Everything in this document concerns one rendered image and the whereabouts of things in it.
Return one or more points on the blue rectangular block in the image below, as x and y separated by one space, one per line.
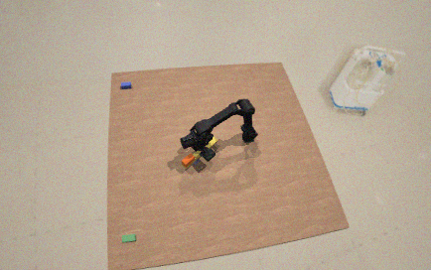
125 85

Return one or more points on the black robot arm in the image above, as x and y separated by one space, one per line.
205 127

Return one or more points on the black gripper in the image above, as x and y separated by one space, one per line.
207 153

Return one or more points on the small green block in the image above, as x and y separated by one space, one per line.
128 238

